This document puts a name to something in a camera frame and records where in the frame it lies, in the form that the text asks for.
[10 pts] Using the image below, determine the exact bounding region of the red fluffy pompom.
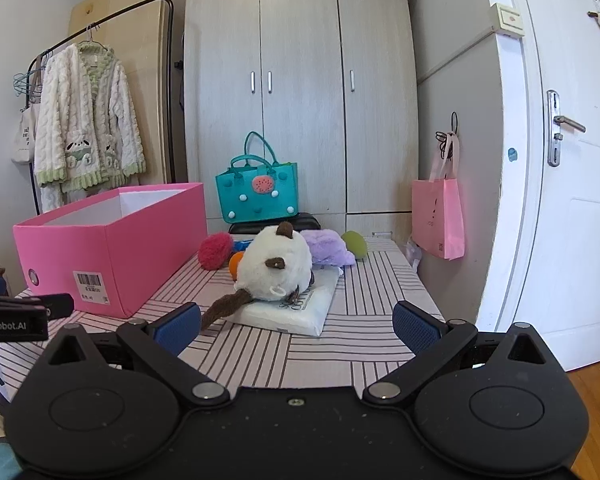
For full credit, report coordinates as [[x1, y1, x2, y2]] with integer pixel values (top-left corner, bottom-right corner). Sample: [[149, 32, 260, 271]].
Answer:
[[197, 232, 234, 271]]

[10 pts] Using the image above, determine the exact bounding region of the orange egg-shaped sponge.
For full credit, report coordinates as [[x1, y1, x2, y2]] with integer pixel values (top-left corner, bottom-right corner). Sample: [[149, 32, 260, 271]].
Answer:
[[228, 252, 244, 281]]

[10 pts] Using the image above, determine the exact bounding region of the blue wet wipes pack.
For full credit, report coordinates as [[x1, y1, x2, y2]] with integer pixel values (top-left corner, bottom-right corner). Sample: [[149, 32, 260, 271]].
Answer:
[[233, 240, 251, 252]]

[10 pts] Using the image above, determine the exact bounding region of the green egg-shaped sponge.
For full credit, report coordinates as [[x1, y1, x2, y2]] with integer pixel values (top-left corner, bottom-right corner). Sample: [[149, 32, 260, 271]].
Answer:
[[341, 231, 368, 260]]

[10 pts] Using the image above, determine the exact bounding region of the white soft cotton tissue pack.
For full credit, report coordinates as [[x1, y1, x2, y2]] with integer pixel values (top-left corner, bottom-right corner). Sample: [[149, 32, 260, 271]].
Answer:
[[228, 266, 343, 337]]

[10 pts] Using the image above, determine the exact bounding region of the white round plush toy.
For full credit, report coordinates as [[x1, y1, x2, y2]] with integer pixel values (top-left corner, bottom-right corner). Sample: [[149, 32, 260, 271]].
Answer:
[[200, 221, 314, 330]]

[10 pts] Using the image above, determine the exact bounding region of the purple plush bear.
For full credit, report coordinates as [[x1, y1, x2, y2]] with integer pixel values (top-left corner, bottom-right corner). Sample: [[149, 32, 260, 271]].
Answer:
[[300, 230, 355, 268]]

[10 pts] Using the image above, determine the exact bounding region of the striped pink table cloth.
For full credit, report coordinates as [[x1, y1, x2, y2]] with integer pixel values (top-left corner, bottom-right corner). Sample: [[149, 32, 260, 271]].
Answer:
[[0, 237, 443, 401]]

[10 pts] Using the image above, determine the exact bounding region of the pink paper shopping bag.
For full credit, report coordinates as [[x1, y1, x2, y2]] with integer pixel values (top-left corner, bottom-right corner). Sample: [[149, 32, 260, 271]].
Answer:
[[412, 132, 465, 260]]

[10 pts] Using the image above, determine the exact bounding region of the pink cardboard storage box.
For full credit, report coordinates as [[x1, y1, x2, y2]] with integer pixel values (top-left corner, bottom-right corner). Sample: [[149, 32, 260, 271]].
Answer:
[[12, 183, 207, 318]]

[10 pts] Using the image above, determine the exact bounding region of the white door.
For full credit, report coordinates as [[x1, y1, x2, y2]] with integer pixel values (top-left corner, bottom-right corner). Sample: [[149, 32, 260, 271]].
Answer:
[[477, 0, 600, 370]]

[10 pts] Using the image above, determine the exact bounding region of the black suitcase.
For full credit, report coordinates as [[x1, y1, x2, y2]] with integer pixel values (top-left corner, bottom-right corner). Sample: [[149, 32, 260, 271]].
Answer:
[[228, 212, 322, 235]]

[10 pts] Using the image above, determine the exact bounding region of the teal felt tote bag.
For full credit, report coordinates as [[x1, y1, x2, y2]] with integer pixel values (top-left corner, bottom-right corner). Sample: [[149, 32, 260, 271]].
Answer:
[[215, 131, 300, 224]]

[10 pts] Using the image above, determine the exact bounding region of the white and green knit cardigan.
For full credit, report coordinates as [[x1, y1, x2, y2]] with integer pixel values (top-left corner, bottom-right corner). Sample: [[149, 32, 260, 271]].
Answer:
[[33, 41, 146, 194]]

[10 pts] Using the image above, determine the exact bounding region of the grey wooden wardrobe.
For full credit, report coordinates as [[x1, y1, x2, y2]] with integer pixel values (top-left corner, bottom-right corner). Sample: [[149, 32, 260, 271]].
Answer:
[[184, 0, 418, 240]]

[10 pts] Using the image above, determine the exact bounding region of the light wood cabinet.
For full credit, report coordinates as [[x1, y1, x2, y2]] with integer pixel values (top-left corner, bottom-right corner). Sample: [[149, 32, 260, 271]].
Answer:
[[69, 0, 187, 184]]

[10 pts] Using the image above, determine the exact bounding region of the silver door handle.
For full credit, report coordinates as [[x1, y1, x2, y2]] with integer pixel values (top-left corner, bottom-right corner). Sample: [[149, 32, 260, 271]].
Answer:
[[546, 90, 586, 167]]

